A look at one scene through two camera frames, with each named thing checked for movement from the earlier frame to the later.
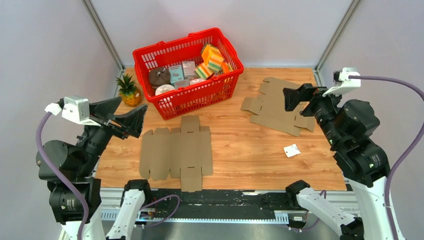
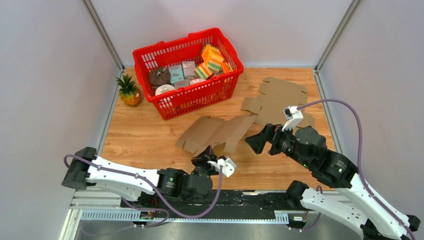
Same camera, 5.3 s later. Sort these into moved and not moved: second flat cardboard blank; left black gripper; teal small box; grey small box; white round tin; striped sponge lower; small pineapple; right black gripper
Moved: left black gripper; right black gripper
Not moved: striped sponge lower; small pineapple; second flat cardboard blank; grey small box; white round tin; teal small box
